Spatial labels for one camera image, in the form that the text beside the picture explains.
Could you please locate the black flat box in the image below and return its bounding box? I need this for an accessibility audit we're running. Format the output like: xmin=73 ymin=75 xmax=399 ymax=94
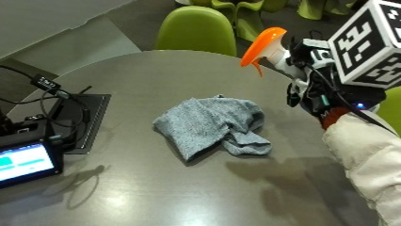
xmin=45 ymin=92 xmax=113 ymax=154

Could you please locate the black glove cable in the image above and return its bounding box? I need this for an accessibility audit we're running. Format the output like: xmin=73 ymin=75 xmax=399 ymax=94
xmin=306 ymin=62 xmax=395 ymax=133

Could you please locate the orange and white spray bottle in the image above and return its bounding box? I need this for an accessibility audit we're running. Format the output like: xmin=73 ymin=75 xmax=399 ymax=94
xmin=239 ymin=26 xmax=307 ymax=81

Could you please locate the white marker cube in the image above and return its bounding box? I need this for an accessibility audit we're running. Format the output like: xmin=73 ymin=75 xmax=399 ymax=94
xmin=327 ymin=0 xmax=401 ymax=90

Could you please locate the grey blue cloth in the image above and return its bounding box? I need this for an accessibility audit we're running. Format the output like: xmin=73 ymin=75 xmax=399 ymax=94
xmin=151 ymin=94 xmax=273 ymax=162

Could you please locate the black cable with adapter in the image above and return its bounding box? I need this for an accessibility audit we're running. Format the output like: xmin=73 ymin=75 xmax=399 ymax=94
xmin=0 ymin=64 xmax=91 ymax=130

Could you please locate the green plastic chair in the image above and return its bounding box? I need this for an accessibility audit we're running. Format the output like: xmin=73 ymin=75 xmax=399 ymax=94
xmin=189 ymin=0 xmax=289 ymax=43
xmin=374 ymin=86 xmax=401 ymax=136
xmin=154 ymin=5 xmax=238 ymax=57
xmin=297 ymin=0 xmax=355 ymax=21

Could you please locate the black device with lit screen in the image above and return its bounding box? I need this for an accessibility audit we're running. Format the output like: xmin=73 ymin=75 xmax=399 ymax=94
xmin=0 ymin=117 xmax=65 ymax=189

